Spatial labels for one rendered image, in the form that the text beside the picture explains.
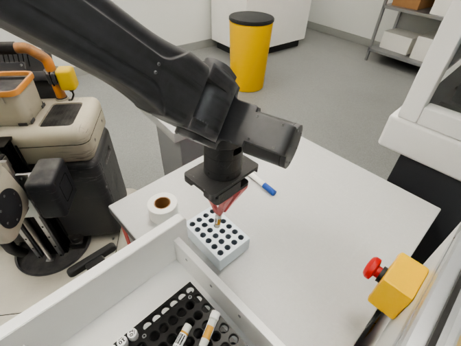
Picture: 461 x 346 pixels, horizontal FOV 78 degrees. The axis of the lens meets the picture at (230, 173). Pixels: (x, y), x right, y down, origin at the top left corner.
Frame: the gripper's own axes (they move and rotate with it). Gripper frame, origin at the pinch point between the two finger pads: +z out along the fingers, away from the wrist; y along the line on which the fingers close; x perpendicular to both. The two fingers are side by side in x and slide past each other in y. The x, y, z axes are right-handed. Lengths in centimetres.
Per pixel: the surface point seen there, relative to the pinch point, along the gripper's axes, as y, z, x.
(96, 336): -24.6, 9.6, 0.3
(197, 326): -14.8, 2.7, -11.0
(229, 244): 2.7, 12.7, -0.6
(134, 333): -21.1, 1.7, -6.4
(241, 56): 180, 55, 153
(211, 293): -8.7, 7.4, -7.4
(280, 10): 294, 38, 199
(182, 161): 28, 34, 48
